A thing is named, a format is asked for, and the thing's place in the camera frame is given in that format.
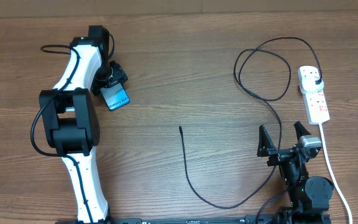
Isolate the black USB charging cable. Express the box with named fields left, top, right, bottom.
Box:
left=178, top=37, right=323, bottom=210

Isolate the white USB charger plug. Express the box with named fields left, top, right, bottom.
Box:
left=300, top=77, right=324, bottom=94

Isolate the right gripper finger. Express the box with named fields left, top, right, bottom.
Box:
left=258, top=124, right=275, bottom=151
left=294, top=121, right=311, bottom=141

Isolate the white power strip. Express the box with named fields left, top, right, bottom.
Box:
left=298, top=65, right=330, bottom=125

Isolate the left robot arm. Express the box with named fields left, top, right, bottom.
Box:
left=32, top=26, right=130, bottom=223

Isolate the white power strip cord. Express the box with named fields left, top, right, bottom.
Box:
left=318, top=123, right=354, bottom=224

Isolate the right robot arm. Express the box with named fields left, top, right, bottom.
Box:
left=255, top=121, right=334, bottom=223

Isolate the Samsung Galaxy smartphone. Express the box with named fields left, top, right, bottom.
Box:
left=101, top=83, right=130, bottom=111

